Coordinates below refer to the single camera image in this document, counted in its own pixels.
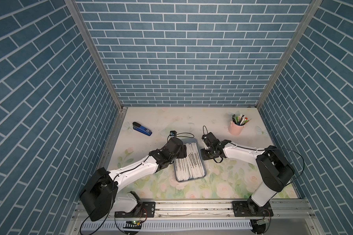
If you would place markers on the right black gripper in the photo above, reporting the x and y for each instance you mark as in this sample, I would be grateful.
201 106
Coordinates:
204 156

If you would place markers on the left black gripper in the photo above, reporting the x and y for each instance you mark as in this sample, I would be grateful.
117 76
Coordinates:
182 151

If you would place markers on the blue storage tray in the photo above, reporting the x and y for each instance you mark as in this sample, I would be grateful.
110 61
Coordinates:
188 142

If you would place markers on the straw being gripped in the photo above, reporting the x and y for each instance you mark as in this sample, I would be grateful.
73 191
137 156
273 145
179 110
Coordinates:
186 169

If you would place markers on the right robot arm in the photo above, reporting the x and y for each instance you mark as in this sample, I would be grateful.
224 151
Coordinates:
274 168

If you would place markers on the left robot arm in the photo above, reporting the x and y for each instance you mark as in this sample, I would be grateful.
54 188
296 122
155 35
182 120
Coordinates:
99 195

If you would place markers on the pink pen cup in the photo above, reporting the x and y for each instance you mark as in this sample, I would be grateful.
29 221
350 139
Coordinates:
235 129

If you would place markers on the pens in cup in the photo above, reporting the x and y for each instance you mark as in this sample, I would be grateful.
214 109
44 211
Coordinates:
240 120

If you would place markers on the blue stapler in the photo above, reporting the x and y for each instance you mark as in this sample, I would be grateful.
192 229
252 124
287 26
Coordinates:
140 128

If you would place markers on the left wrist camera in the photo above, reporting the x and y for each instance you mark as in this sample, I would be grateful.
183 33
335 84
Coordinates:
173 133

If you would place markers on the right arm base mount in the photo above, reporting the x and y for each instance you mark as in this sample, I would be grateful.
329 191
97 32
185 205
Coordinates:
248 208

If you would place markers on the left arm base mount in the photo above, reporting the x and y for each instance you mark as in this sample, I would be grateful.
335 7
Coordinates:
144 209

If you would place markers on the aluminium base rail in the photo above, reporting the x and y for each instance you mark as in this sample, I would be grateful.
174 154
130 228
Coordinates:
223 209

